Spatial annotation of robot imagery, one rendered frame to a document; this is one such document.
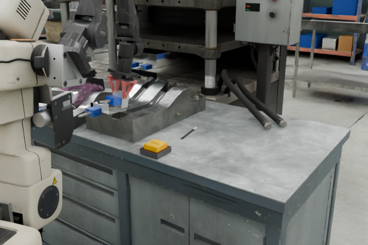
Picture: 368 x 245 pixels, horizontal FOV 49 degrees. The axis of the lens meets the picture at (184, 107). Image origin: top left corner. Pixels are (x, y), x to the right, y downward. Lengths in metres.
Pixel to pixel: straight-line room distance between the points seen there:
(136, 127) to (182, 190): 0.30
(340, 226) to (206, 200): 1.38
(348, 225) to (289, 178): 1.39
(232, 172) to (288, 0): 1.01
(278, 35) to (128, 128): 0.93
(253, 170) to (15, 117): 0.73
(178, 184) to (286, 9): 1.04
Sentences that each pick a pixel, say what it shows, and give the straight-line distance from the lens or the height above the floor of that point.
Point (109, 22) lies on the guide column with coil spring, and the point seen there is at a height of 1.13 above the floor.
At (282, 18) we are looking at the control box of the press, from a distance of 2.05.
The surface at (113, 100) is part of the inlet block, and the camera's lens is 1.48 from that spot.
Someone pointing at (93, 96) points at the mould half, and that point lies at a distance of 1.83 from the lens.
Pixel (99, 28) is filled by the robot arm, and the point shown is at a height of 1.25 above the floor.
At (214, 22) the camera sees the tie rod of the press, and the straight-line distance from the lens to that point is 2.09.
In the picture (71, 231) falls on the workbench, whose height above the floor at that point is 0.25.
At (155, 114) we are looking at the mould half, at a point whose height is 0.88.
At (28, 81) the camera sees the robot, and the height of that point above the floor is 1.13.
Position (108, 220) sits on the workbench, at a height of 0.41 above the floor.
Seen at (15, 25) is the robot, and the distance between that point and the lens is 1.16.
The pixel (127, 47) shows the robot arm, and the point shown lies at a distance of 1.47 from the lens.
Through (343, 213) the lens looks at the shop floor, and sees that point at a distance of 2.76.
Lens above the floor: 1.39
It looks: 18 degrees down
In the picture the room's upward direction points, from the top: straight up
